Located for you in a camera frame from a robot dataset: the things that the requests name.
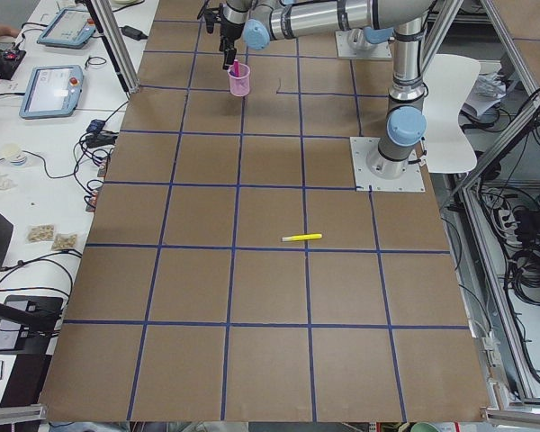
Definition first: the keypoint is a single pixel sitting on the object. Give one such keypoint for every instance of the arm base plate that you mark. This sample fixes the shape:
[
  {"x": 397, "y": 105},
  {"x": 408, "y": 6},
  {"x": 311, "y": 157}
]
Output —
[
  {"x": 374, "y": 173},
  {"x": 353, "y": 45}
]

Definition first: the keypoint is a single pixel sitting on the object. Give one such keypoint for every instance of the aluminium frame post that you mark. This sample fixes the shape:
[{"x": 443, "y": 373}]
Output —
[{"x": 108, "y": 28}]

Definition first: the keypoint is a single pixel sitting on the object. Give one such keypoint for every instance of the pink mesh cup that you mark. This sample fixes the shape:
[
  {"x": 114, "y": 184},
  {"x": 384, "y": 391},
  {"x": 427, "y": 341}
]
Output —
[{"x": 240, "y": 87}]

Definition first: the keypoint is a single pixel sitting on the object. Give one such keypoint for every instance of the near teach pendant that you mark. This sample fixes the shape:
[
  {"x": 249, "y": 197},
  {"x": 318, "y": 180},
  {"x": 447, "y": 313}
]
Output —
[{"x": 52, "y": 92}]

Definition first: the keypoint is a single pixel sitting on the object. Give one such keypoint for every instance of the far teach pendant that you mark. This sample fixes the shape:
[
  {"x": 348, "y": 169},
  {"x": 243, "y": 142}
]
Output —
[{"x": 71, "y": 28}]

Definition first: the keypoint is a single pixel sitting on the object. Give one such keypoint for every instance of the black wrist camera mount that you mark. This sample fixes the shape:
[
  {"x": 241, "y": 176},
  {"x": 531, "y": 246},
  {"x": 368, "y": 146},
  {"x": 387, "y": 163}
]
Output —
[{"x": 210, "y": 15}]

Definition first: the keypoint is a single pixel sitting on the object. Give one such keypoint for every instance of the yellow highlighter pen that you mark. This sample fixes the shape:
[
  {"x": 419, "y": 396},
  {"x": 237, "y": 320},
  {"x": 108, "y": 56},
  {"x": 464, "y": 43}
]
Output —
[{"x": 302, "y": 237}]

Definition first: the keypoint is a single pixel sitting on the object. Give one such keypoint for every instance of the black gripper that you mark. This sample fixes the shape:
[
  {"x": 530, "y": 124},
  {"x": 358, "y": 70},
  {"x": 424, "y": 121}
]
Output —
[{"x": 229, "y": 30}]

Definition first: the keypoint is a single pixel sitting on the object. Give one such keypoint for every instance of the pink highlighter pen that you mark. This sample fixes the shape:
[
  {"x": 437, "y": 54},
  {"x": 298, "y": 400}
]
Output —
[{"x": 235, "y": 69}]

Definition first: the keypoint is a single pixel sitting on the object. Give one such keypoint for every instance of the black power adapter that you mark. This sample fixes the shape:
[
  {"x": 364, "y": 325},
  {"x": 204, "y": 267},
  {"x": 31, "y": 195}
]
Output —
[{"x": 133, "y": 33}]

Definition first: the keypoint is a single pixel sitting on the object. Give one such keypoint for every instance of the teach pendant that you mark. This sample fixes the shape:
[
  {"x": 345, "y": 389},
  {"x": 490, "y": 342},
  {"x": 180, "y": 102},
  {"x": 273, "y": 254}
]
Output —
[
  {"x": 71, "y": 28},
  {"x": 52, "y": 92}
]

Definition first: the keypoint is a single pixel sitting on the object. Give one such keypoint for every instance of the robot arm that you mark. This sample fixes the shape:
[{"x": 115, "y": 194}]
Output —
[{"x": 366, "y": 22}]

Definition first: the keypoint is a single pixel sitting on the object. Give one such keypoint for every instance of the white chair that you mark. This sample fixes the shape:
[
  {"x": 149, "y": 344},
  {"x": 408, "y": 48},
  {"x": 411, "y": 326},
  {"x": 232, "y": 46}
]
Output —
[{"x": 449, "y": 79}]

